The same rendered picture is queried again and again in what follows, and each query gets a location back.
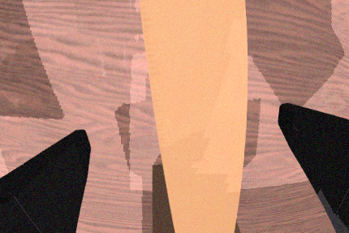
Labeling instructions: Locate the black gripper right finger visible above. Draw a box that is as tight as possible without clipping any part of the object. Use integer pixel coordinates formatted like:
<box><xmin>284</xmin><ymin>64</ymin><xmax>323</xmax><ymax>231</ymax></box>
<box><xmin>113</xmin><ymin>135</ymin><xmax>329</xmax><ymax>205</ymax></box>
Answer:
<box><xmin>278</xmin><ymin>103</ymin><xmax>349</xmax><ymax>233</ymax></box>

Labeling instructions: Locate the long wooden rail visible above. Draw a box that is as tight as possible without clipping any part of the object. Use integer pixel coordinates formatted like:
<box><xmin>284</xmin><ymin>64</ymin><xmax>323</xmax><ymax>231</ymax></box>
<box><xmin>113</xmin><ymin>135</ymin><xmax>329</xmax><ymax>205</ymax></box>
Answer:
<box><xmin>139</xmin><ymin>0</ymin><xmax>248</xmax><ymax>233</ymax></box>

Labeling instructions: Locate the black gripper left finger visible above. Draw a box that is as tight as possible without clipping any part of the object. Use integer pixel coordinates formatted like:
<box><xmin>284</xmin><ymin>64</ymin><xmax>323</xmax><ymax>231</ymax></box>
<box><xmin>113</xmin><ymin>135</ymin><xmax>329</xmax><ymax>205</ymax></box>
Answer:
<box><xmin>0</xmin><ymin>129</ymin><xmax>91</xmax><ymax>233</ymax></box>

